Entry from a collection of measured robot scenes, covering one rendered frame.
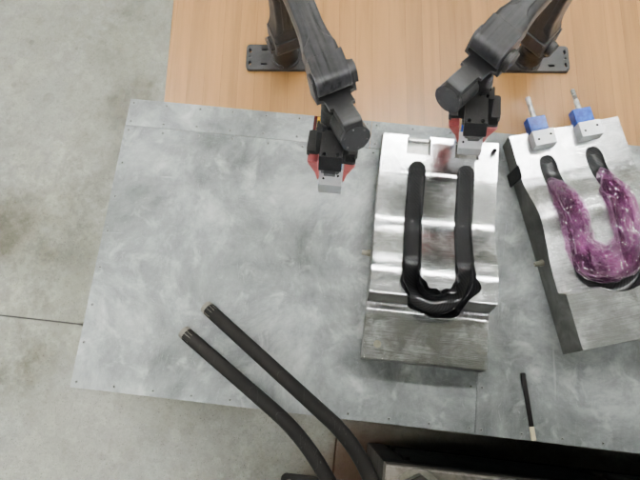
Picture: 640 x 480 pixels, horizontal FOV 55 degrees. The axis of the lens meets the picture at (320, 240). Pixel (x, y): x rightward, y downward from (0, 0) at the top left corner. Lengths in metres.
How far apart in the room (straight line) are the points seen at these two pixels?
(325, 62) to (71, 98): 1.68
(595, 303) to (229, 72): 1.00
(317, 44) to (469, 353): 0.69
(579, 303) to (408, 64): 0.70
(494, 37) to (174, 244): 0.81
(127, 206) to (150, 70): 1.18
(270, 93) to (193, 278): 0.49
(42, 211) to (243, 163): 1.19
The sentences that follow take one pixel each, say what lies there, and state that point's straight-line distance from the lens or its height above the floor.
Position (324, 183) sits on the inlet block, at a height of 0.96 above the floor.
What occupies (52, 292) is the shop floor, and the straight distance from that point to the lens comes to 2.41.
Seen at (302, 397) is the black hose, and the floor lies 0.90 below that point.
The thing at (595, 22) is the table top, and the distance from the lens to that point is 1.78.
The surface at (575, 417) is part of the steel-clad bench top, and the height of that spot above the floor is 0.80.
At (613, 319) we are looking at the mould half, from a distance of 1.38.
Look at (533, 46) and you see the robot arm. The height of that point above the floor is 0.93.
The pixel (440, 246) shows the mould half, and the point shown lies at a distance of 1.31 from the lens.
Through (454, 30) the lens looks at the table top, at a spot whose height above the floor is 0.80.
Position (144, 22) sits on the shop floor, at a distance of 2.73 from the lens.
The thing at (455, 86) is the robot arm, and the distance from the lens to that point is 1.15.
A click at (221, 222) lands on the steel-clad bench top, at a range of 1.44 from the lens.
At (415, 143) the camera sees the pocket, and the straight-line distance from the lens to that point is 1.43.
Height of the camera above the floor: 2.16
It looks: 75 degrees down
